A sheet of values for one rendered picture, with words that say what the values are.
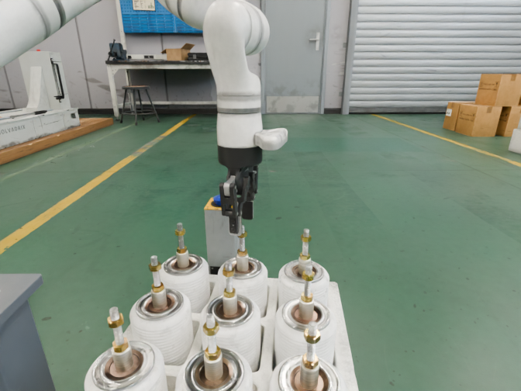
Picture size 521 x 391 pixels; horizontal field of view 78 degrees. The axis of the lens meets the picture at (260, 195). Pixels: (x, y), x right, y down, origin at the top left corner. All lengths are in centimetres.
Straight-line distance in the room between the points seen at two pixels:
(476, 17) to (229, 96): 580
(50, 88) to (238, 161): 347
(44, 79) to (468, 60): 561
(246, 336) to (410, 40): 545
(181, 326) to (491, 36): 612
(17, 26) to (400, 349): 93
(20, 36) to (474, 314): 113
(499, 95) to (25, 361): 398
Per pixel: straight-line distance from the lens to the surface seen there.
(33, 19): 59
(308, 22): 540
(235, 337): 52
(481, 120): 400
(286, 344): 53
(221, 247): 79
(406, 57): 572
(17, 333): 63
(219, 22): 50
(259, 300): 64
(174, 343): 57
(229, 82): 51
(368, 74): 552
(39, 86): 387
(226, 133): 51
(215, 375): 46
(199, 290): 66
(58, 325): 103
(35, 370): 69
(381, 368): 84
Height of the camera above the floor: 60
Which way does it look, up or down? 21 degrees down
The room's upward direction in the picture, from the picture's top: straight up
